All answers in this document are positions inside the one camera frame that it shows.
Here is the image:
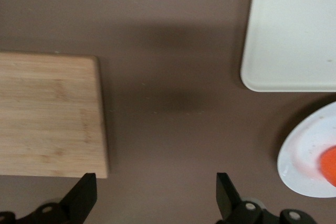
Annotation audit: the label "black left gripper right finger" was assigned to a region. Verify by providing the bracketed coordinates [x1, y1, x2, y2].
[215, 173, 316, 224]

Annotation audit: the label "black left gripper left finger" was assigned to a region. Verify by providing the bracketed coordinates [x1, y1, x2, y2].
[0, 173, 98, 224]

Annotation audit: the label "white round plate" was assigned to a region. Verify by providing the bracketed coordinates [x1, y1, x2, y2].
[277, 101, 336, 198]

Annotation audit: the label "orange fruit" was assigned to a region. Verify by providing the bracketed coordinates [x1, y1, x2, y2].
[319, 145, 336, 187]

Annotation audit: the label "wooden cutting board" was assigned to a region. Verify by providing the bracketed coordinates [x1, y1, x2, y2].
[0, 52, 109, 179]

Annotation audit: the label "cream bear print tray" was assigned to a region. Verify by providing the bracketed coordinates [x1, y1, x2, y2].
[240, 0, 336, 93]

